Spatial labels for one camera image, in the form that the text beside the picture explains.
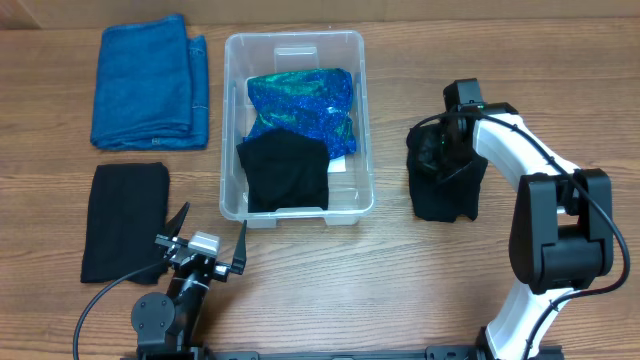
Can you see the folded blue denim jeans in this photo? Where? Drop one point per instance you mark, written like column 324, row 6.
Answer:
column 152, row 88

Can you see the shiny blue green cloth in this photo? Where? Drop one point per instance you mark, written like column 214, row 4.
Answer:
column 313, row 103

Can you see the black cloth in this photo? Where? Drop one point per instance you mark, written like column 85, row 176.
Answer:
column 127, row 209
column 446, row 201
column 285, row 170

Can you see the clear plastic storage bin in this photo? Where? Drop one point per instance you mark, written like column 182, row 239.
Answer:
column 247, row 55

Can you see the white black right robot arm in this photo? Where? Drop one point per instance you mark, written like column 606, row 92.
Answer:
column 561, row 236

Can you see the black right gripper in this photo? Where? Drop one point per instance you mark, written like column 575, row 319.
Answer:
column 435, row 151

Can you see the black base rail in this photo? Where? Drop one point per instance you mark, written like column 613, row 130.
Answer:
column 340, row 354

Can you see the white label in bin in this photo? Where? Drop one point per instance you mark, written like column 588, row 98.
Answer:
column 337, row 165

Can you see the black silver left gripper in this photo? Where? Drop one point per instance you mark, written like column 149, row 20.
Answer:
column 222, row 272

